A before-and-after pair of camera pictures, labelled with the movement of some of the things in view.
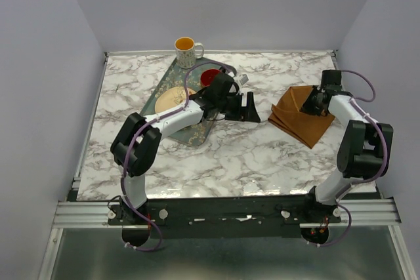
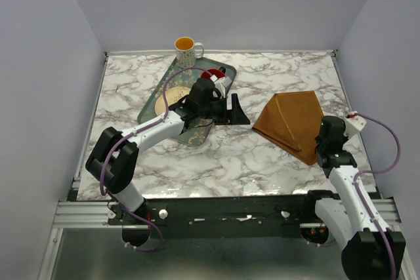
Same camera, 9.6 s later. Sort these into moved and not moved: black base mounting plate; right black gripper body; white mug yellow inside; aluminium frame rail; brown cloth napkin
Moved: brown cloth napkin; right black gripper body
Not moved: white mug yellow inside; black base mounting plate; aluminium frame rail
